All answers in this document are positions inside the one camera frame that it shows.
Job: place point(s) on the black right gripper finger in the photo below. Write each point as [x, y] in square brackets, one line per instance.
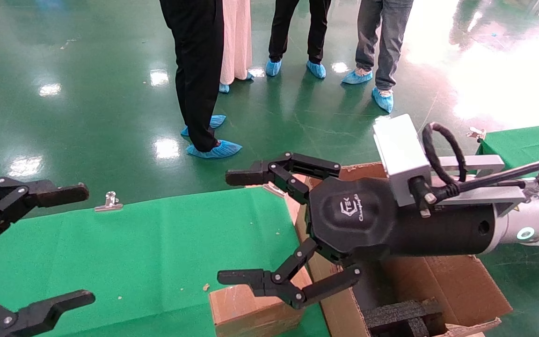
[260, 175]
[269, 283]

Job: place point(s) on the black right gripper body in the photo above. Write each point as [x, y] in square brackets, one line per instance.
[358, 220]

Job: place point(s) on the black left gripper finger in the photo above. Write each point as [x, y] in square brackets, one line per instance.
[40, 313]
[40, 194]

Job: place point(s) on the large open cardboard carton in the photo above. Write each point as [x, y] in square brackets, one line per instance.
[461, 285]

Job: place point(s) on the black foam insert block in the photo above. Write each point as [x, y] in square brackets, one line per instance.
[396, 313]

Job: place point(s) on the green table cloth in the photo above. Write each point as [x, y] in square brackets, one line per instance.
[531, 145]
[157, 257]

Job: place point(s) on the person in black trousers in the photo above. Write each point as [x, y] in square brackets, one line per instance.
[199, 70]
[279, 28]

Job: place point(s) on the person in pink skirt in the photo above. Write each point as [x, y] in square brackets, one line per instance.
[236, 42]

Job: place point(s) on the person in grey jeans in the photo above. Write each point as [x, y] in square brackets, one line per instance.
[391, 37]

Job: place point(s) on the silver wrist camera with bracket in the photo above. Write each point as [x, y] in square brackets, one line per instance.
[400, 154]

